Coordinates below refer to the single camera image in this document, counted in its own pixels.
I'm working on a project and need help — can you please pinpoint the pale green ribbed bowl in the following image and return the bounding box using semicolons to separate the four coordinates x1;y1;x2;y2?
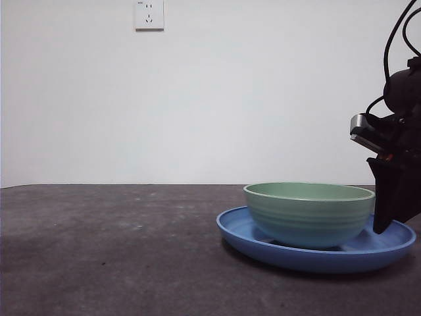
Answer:
243;182;376;250

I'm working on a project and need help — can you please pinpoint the blue round plate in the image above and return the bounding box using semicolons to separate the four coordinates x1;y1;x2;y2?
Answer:
216;205;416;274

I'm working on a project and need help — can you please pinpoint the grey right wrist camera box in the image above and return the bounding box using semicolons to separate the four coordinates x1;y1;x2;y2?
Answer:
349;113;395;155

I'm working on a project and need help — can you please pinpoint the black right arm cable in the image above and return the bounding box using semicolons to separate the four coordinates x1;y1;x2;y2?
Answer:
401;8;421;56
366;0;418;116

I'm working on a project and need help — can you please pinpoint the white wall socket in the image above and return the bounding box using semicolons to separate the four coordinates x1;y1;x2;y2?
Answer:
134;0;165;33

